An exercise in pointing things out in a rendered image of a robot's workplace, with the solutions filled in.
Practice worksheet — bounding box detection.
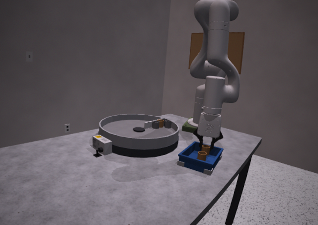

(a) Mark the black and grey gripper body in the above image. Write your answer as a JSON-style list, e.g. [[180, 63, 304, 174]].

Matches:
[[197, 112, 221, 138]]

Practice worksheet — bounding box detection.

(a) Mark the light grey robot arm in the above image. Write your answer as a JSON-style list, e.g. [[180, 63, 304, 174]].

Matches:
[[187, 0, 240, 128]]

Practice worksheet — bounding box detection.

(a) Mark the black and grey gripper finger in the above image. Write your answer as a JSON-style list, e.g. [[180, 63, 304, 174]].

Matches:
[[193, 128, 203, 149], [210, 132, 223, 151]]

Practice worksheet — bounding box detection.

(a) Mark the blue crate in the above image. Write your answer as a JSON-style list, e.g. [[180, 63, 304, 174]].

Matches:
[[177, 141, 224, 175]]

